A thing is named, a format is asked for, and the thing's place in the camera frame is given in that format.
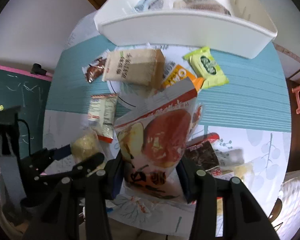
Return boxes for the clear bag yellow crackers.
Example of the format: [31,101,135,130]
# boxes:
[70,129,104,164]

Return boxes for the dark dried fruit packet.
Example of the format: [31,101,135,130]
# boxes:
[184,133,219,171]

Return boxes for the red apple chips bag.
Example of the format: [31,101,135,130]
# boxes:
[114,78,202,200]

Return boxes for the red white striped packet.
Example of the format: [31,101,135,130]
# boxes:
[88,94,118,143]

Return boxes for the clear bag yellow puffs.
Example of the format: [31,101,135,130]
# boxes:
[231,163,254,184]

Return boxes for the small brown chocolate packet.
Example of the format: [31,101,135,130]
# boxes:
[82,50,109,83]

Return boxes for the orange oat snack packet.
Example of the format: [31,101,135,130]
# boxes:
[161,64,205,92]

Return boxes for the beige kraft snack packet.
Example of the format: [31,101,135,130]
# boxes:
[102,48,165,89]

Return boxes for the lime green snack packet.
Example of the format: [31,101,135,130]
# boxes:
[183,46,229,89]

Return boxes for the blue snack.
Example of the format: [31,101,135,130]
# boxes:
[134,0,149,12]

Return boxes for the clear bag nut bars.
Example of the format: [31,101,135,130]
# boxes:
[172,0,231,16]

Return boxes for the white plastic storage bin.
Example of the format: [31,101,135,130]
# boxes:
[94,0,277,59]

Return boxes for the green chalkboard pink frame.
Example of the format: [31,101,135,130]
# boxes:
[0,66,52,158]

